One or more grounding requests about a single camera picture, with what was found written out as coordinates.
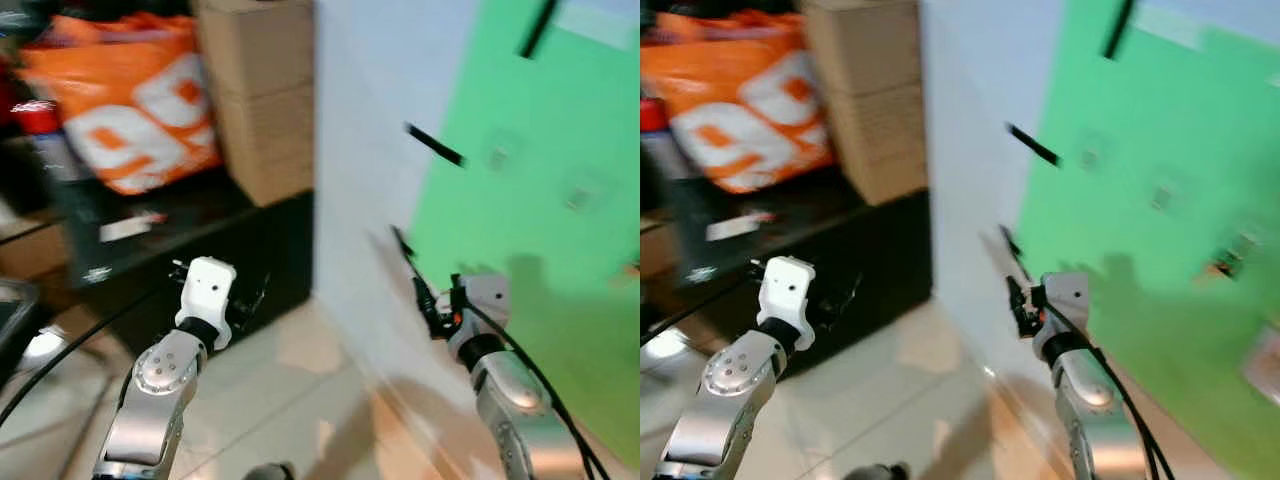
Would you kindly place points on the white label sticker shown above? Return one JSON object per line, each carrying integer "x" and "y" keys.
{"x": 132, "y": 227}
{"x": 740, "y": 226}

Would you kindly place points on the dark robot foot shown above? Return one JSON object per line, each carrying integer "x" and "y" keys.
{"x": 876, "y": 472}

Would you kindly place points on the black tape strip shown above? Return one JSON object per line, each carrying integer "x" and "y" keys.
{"x": 1010, "y": 242}
{"x": 1034, "y": 145}
{"x": 1120, "y": 28}
{"x": 401, "y": 243}
{"x": 538, "y": 28}
{"x": 435, "y": 145}

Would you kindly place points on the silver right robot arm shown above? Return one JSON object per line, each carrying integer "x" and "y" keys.
{"x": 510, "y": 392}
{"x": 1085, "y": 388}

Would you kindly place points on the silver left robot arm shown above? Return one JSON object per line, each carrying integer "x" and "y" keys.
{"x": 720, "y": 400}
{"x": 150, "y": 400}

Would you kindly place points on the dark grey stool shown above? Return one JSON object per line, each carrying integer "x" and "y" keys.
{"x": 15, "y": 320}

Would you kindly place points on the pale pink paper sheet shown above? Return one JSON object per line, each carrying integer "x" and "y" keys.
{"x": 1264, "y": 366}

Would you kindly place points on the red container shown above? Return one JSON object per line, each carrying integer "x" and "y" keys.
{"x": 30, "y": 110}
{"x": 652, "y": 115}

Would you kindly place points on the orange white plastic bag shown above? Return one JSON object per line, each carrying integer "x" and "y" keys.
{"x": 130, "y": 110}
{"x": 745, "y": 110}

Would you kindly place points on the brown cardboard box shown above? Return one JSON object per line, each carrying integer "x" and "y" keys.
{"x": 865, "y": 45}
{"x": 880, "y": 145}
{"x": 255, "y": 45}
{"x": 268, "y": 145}

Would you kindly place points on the green wall board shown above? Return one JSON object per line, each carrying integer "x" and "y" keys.
{"x": 1180, "y": 120}
{"x": 540, "y": 250}

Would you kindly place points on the black low cabinet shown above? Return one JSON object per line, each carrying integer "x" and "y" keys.
{"x": 240, "y": 255}
{"x": 870, "y": 270}

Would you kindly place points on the small metal wall hook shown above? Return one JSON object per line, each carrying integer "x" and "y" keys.
{"x": 580, "y": 196}
{"x": 1160, "y": 196}

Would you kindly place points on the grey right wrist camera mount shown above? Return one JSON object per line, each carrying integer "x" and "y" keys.
{"x": 1066, "y": 297}
{"x": 486, "y": 297}

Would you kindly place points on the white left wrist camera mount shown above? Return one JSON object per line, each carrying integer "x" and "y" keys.
{"x": 206, "y": 285}
{"x": 785, "y": 288}

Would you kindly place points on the small brown key bunch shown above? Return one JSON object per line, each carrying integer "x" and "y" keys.
{"x": 1235, "y": 256}

